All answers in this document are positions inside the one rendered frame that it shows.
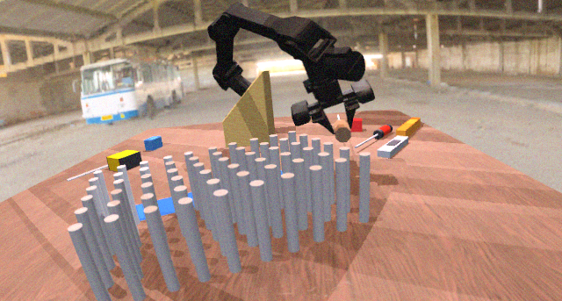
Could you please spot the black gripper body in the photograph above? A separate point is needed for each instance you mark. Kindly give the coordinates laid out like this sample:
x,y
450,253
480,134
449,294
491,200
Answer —
x,y
328,93

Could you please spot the small red cube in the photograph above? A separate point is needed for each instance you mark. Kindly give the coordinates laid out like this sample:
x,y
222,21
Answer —
x,y
356,125

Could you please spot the small blue block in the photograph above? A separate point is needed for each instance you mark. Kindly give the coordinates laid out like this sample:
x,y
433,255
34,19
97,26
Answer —
x,y
153,143

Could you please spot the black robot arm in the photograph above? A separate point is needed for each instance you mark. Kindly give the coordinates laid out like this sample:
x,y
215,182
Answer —
x,y
294,35

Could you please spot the red and black screwdriver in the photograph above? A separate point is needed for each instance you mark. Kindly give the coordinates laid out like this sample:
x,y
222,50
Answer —
x,y
381,132

